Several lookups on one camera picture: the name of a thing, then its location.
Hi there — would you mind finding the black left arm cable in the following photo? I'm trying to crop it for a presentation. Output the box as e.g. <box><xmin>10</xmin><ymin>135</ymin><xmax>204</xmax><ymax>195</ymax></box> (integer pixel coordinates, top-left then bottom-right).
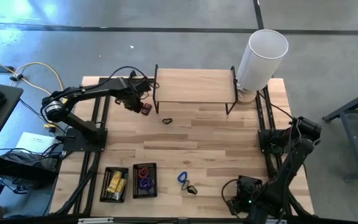
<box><xmin>106</xmin><ymin>65</ymin><xmax>160</xmax><ymax>94</ymax></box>

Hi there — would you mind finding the wooden shelf with black legs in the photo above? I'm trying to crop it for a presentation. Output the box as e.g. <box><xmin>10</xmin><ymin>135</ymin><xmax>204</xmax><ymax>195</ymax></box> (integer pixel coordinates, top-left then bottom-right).
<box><xmin>152</xmin><ymin>63</ymin><xmax>240</xmax><ymax>116</ymax></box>

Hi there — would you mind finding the black side desk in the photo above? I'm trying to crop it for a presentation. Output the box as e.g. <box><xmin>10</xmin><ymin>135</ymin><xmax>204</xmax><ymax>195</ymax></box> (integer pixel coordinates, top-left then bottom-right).
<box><xmin>0</xmin><ymin>80</ymin><xmax>24</xmax><ymax>162</ymax></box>

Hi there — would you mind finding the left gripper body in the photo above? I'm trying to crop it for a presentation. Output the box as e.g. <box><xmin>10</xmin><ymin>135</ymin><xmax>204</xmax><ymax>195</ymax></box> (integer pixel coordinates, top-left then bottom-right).
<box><xmin>115</xmin><ymin>88</ymin><xmax>145</xmax><ymax>113</ymax></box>

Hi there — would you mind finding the black slotted plastic basket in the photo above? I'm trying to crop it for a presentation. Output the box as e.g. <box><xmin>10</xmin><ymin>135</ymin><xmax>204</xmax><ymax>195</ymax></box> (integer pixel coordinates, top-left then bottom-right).
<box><xmin>132</xmin><ymin>162</ymin><xmax>158</xmax><ymax>199</ymax></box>
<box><xmin>235</xmin><ymin>175</ymin><xmax>263</xmax><ymax>217</ymax></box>
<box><xmin>99</xmin><ymin>166</ymin><xmax>130</xmax><ymax>203</ymax></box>

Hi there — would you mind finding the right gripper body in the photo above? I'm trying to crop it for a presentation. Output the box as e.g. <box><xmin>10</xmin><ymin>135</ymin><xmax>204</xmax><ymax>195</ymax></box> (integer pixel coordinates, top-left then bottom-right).
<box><xmin>227</xmin><ymin>180</ymin><xmax>251</xmax><ymax>214</ymax></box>

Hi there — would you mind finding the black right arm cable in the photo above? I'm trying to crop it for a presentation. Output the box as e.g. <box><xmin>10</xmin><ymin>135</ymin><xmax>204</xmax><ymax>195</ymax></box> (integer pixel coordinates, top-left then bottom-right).
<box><xmin>221</xmin><ymin>178</ymin><xmax>240</xmax><ymax>217</ymax></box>

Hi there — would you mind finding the black aluminium rig frame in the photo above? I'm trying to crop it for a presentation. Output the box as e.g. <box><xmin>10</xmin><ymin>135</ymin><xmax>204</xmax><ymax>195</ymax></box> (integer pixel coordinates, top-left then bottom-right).
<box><xmin>50</xmin><ymin>70</ymin><xmax>315</xmax><ymax>218</ymax></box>

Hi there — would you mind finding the white shade table lamp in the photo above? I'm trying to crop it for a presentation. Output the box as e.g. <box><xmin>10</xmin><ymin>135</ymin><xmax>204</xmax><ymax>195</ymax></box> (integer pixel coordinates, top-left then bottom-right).
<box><xmin>236</xmin><ymin>29</ymin><xmax>290</xmax><ymax>106</ymax></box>

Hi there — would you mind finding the yellow extension cable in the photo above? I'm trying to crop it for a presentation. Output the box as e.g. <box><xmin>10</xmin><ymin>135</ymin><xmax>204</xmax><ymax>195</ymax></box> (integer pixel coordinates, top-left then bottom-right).
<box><xmin>0</xmin><ymin>52</ymin><xmax>70</xmax><ymax>130</ymax></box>

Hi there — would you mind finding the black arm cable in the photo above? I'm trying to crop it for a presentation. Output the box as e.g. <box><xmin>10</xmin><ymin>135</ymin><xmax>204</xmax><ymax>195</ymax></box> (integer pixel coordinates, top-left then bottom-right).
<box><xmin>221</xmin><ymin>178</ymin><xmax>240</xmax><ymax>217</ymax></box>
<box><xmin>106</xmin><ymin>65</ymin><xmax>160</xmax><ymax>94</ymax></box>

